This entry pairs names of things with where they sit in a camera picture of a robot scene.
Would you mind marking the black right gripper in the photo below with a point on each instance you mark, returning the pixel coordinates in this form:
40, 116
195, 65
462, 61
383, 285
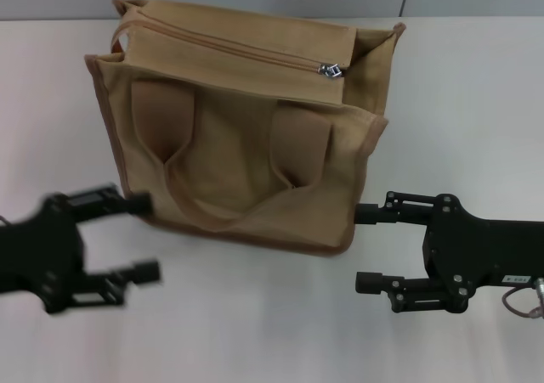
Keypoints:
476, 251

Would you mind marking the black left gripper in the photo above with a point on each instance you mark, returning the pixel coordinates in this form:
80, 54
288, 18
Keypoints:
38, 251

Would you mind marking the khaki canvas food bag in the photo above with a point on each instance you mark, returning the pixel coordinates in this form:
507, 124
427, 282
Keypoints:
234, 166

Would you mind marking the silver metal zipper pull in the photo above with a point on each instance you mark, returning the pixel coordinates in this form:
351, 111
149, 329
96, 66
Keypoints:
330, 69

